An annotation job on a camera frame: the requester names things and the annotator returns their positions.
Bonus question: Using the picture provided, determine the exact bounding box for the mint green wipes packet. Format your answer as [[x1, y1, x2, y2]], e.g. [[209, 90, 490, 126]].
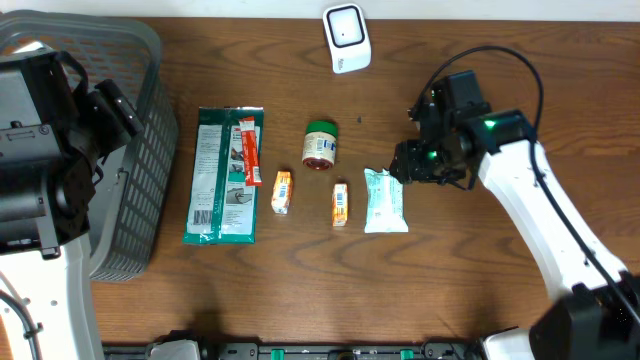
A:
[[364, 168, 409, 233]]

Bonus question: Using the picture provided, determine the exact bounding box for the orange tissue pack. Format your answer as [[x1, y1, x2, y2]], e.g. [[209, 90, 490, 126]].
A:
[[271, 171, 293, 215], [332, 183, 348, 227]]

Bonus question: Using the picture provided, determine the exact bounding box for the green lidded small jar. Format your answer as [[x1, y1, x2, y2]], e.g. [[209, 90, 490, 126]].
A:
[[302, 121, 338, 170]]

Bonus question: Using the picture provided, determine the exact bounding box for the red and white package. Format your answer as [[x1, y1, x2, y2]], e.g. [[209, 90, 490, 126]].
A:
[[239, 116, 263, 186]]

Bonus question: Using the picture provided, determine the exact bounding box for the dark green package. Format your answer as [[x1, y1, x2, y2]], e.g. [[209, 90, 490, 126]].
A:
[[182, 107, 264, 245]]

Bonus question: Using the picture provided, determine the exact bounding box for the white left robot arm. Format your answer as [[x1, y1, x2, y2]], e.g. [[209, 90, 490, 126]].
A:
[[1, 42, 143, 359]]

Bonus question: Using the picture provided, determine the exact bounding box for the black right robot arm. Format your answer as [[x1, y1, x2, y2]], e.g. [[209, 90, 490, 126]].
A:
[[390, 71, 639, 359]]

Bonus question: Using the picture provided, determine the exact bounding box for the white barcode scanner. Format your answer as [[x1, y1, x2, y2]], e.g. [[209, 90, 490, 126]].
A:
[[322, 3, 372, 74]]

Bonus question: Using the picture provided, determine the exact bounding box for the grey plastic mesh basket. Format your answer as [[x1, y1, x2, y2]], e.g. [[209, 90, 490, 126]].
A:
[[1, 10, 179, 282]]

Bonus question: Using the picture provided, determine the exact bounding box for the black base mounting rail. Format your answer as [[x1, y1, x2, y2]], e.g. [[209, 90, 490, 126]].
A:
[[103, 330, 484, 360]]

